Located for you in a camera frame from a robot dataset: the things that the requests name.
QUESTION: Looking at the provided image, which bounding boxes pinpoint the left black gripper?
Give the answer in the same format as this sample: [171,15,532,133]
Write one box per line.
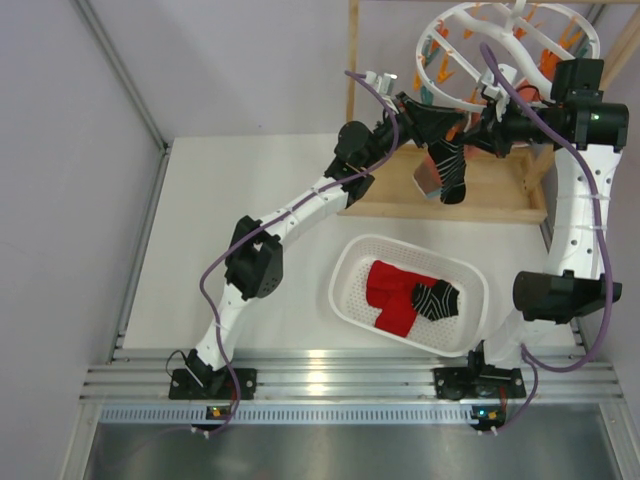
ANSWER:
[359,91,465,169]

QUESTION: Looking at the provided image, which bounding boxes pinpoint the black striped sock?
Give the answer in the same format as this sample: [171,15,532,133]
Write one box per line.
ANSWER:
[428,136,466,205]
[411,280,459,322]

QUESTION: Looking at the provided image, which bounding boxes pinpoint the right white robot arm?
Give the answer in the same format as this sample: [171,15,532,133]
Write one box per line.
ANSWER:
[434,59,630,400]

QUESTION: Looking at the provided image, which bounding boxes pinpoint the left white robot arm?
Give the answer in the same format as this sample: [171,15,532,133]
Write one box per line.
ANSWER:
[169,94,464,401]

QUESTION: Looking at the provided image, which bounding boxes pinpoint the white round clip hanger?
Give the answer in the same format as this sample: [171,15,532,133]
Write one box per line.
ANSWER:
[414,1,601,113]

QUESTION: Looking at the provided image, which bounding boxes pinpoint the orange patterned sock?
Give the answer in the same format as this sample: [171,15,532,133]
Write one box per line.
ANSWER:
[413,155,443,198]

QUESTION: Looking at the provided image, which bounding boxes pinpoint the red sock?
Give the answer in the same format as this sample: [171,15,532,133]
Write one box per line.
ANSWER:
[365,260,434,338]

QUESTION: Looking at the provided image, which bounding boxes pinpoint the white perforated plastic basket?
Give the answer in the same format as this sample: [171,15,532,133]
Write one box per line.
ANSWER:
[328,235,488,357]

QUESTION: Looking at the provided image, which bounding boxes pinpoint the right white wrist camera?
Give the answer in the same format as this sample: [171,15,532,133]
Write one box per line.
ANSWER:
[477,63,517,101]

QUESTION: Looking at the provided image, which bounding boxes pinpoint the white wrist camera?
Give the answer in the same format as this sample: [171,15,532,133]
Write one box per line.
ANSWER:
[477,63,517,101]
[364,71,397,97]

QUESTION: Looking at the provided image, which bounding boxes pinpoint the wooden hanger stand frame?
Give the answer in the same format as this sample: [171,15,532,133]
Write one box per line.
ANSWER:
[335,1,628,206]

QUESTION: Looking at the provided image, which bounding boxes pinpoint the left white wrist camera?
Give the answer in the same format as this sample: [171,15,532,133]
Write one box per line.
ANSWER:
[364,71,397,97]

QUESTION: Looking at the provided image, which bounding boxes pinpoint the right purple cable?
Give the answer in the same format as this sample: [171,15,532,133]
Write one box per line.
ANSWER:
[479,42,614,436]

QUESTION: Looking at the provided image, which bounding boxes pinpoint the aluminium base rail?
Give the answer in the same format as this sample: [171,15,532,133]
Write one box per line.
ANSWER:
[76,350,630,431]

